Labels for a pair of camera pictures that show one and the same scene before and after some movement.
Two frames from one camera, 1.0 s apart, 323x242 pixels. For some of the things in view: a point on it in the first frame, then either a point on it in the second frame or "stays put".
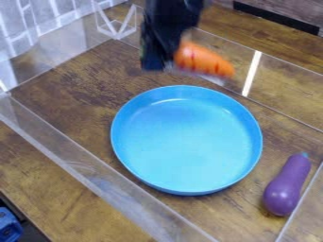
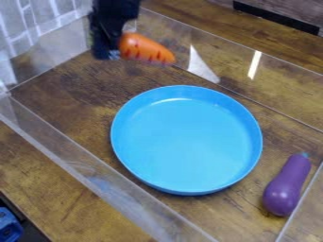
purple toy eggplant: [284, 192] stays put
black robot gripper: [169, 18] → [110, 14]
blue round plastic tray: [187, 139] stays put
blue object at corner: [11, 230] stays put
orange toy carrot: [195, 58] → [137, 47]
